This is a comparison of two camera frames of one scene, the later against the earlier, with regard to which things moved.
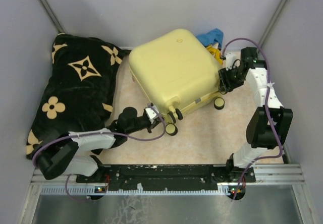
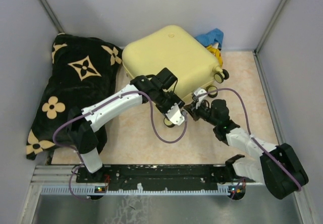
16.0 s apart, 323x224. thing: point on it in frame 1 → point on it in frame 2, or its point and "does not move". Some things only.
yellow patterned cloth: [215, 52] does not move
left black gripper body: [148, 124] → [166, 101]
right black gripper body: [230, 79] → [204, 111]
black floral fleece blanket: [77, 91] does not move
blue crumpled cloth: [214, 36] does not move
